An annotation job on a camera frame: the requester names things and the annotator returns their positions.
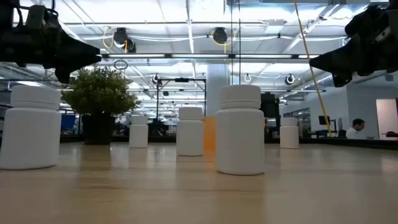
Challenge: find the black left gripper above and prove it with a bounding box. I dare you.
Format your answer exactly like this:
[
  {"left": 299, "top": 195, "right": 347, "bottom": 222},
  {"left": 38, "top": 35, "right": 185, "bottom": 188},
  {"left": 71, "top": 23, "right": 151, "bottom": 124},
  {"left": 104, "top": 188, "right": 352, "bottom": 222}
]
[{"left": 0, "top": 18, "right": 102, "bottom": 84}]

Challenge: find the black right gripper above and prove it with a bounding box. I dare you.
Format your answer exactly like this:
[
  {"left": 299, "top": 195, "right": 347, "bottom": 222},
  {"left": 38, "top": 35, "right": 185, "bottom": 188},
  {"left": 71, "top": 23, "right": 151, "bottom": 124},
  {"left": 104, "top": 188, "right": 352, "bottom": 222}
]
[{"left": 309, "top": 4, "right": 398, "bottom": 88}]

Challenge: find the white plastic pill bottle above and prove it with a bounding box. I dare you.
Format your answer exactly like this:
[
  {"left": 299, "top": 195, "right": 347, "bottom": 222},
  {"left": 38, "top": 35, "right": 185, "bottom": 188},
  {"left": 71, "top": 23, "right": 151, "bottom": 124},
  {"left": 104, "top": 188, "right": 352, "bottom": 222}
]
[
  {"left": 176, "top": 106, "right": 205, "bottom": 157},
  {"left": 215, "top": 84, "right": 266, "bottom": 176},
  {"left": 279, "top": 117, "right": 300, "bottom": 149},
  {"left": 0, "top": 85, "right": 62, "bottom": 170},
  {"left": 129, "top": 114, "right": 149, "bottom": 149}
]

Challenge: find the green potted plant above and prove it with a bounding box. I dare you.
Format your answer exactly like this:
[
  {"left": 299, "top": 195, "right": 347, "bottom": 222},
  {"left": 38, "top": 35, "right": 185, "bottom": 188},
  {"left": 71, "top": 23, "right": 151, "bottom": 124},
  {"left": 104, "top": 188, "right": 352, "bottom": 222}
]
[{"left": 61, "top": 65, "right": 140, "bottom": 146}]

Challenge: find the blue panel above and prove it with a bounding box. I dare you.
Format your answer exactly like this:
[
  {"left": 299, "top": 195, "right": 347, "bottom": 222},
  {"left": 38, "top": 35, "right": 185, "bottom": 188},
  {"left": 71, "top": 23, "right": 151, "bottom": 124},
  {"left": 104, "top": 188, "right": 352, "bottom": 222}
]
[{"left": 61, "top": 114, "right": 76, "bottom": 131}]

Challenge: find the person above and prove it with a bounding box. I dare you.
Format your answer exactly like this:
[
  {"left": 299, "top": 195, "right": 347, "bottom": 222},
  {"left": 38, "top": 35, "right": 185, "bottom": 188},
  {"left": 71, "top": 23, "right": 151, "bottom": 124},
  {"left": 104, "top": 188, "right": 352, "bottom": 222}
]
[{"left": 346, "top": 118, "right": 376, "bottom": 140}]

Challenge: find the dark cabinet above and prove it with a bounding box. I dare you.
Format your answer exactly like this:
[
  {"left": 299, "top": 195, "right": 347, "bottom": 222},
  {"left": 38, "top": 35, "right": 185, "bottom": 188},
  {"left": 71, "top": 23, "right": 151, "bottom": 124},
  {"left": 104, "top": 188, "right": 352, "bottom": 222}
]
[{"left": 260, "top": 92, "right": 280, "bottom": 138}]

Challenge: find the long overhead light bar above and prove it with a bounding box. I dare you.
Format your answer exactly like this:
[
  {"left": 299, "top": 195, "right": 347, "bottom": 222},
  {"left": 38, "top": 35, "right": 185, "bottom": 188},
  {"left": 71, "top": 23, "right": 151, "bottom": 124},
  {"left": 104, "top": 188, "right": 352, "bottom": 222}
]
[{"left": 101, "top": 53, "right": 321, "bottom": 60}]

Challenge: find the white building column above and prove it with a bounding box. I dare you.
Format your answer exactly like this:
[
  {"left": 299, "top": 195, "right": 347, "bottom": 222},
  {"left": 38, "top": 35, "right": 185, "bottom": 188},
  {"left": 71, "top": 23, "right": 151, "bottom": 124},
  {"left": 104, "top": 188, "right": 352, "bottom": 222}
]
[{"left": 206, "top": 63, "right": 231, "bottom": 116}]

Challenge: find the orange translucent bottle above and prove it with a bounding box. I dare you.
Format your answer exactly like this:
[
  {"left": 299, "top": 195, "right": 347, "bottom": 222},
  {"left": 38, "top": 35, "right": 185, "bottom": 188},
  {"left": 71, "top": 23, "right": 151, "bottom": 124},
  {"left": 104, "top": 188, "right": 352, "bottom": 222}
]
[{"left": 202, "top": 115, "right": 218, "bottom": 153}]

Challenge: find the yellow cable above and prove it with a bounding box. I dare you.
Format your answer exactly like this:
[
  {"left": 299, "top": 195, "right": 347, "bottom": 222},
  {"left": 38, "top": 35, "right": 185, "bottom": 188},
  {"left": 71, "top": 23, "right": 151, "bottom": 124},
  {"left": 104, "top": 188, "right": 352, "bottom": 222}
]
[{"left": 294, "top": 0, "right": 332, "bottom": 138}]

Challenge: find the hanging black cable ring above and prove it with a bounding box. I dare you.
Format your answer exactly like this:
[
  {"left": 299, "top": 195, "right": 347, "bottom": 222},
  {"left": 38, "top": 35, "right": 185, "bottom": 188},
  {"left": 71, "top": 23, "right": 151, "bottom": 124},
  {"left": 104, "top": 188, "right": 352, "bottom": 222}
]
[{"left": 113, "top": 59, "right": 129, "bottom": 71}]

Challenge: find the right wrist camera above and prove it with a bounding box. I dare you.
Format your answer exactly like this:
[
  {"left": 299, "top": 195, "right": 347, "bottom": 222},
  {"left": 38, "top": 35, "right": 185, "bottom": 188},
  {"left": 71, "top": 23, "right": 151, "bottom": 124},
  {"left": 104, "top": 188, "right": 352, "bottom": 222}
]
[{"left": 374, "top": 26, "right": 392, "bottom": 43}]

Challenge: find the black aluminium table frame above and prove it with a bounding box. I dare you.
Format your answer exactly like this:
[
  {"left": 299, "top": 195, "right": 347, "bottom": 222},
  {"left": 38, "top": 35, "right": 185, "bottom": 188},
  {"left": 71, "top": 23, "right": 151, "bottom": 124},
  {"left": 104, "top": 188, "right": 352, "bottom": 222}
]
[{"left": 58, "top": 134, "right": 398, "bottom": 151}]

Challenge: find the black metal stand frame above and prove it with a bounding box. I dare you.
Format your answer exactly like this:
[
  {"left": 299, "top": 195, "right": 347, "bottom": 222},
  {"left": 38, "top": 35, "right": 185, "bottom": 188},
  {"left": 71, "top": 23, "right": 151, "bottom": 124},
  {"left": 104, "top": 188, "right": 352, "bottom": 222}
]
[{"left": 156, "top": 77, "right": 208, "bottom": 118}]

